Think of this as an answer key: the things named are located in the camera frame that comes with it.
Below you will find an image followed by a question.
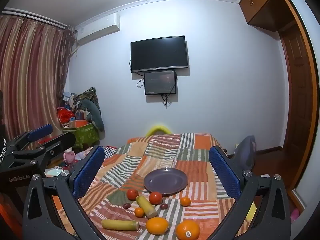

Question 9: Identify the white curtain rail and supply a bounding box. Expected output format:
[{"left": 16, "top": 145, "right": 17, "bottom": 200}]
[{"left": 1, "top": 9, "right": 68, "bottom": 27}]

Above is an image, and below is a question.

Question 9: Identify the striped red curtain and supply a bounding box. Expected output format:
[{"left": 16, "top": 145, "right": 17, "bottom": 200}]
[{"left": 0, "top": 14, "right": 75, "bottom": 145}]

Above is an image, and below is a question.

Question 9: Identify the purple plate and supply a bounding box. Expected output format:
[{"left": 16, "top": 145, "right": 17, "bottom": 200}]
[{"left": 144, "top": 168, "right": 188, "bottom": 197}]

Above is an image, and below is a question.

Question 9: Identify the grey blue bag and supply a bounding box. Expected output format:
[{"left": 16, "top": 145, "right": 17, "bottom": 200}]
[{"left": 234, "top": 135, "right": 256, "bottom": 170}]

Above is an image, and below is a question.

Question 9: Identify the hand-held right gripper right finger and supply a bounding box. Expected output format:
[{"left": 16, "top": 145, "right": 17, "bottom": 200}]
[{"left": 209, "top": 145, "right": 292, "bottom": 240}]

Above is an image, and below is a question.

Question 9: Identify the wooden door with frame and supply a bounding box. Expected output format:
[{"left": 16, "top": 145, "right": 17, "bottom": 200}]
[{"left": 277, "top": 0, "right": 319, "bottom": 212}]

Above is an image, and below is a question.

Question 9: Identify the green patterned bag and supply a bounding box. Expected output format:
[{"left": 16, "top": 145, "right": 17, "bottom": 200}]
[{"left": 75, "top": 87, "right": 100, "bottom": 110}]

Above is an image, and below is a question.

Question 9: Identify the black white braided cable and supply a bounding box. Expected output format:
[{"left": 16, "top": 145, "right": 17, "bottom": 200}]
[{"left": 0, "top": 139, "right": 7, "bottom": 164}]

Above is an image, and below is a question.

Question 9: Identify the wooden overhead cabinet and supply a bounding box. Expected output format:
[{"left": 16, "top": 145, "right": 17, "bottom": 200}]
[{"left": 239, "top": 0, "right": 297, "bottom": 32}]

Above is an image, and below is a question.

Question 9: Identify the floral bed sheet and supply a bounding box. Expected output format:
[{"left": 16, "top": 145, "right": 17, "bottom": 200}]
[{"left": 75, "top": 147, "right": 95, "bottom": 160}]

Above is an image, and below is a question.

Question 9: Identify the white air conditioner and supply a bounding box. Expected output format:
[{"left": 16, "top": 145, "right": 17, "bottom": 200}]
[{"left": 76, "top": 14, "right": 121, "bottom": 46}]

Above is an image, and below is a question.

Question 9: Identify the yellow ring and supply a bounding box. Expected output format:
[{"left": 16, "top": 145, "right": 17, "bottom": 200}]
[{"left": 146, "top": 123, "right": 172, "bottom": 136}]

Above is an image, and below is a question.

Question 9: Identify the large wall television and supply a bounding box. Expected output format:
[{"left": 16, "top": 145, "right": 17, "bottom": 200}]
[{"left": 130, "top": 35, "right": 188, "bottom": 73}]

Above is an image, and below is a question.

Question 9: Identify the pink plush toy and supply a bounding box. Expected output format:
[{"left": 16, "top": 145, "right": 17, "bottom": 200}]
[{"left": 63, "top": 149, "right": 77, "bottom": 167}]

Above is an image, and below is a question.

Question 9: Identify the large orange with sticker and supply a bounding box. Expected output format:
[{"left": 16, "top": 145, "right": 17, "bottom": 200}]
[{"left": 176, "top": 219, "right": 200, "bottom": 240}]

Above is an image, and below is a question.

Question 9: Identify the yellow corn cob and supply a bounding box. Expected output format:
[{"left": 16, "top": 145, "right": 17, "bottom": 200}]
[
  {"left": 101, "top": 219, "right": 140, "bottom": 231},
  {"left": 136, "top": 195, "right": 158, "bottom": 219}
]

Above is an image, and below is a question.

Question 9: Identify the black hanging cable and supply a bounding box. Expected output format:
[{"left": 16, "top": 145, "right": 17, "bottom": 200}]
[{"left": 161, "top": 94, "right": 177, "bottom": 109}]

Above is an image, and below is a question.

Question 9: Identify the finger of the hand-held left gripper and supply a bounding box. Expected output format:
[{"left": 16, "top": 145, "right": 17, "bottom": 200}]
[
  {"left": 6, "top": 124, "right": 53, "bottom": 155},
  {"left": 5, "top": 131, "right": 76, "bottom": 178}
]

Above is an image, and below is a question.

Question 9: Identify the red bag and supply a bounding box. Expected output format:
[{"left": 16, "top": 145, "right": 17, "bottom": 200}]
[{"left": 57, "top": 107, "right": 75, "bottom": 124}]

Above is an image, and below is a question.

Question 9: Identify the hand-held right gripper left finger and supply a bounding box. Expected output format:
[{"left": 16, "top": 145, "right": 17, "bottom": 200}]
[{"left": 22, "top": 145, "right": 105, "bottom": 240}]

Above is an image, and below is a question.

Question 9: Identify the small wall monitor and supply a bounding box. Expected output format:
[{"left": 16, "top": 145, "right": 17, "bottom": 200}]
[{"left": 144, "top": 70, "right": 177, "bottom": 96}]

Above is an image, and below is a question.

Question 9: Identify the black white checkered cloth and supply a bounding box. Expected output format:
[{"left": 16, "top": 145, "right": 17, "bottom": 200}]
[{"left": 102, "top": 145, "right": 118, "bottom": 159}]

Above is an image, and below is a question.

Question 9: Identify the pile of clothes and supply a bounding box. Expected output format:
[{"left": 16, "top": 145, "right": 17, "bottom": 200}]
[{"left": 61, "top": 92, "right": 77, "bottom": 108}]

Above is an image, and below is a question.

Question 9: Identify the yellow object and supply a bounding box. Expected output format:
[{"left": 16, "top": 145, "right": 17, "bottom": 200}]
[{"left": 246, "top": 201, "right": 257, "bottom": 220}]

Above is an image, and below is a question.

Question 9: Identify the striped patchwork blanket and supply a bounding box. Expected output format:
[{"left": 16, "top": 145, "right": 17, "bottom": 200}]
[{"left": 50, "top": 133, "right": 258, "bottom": 240}]

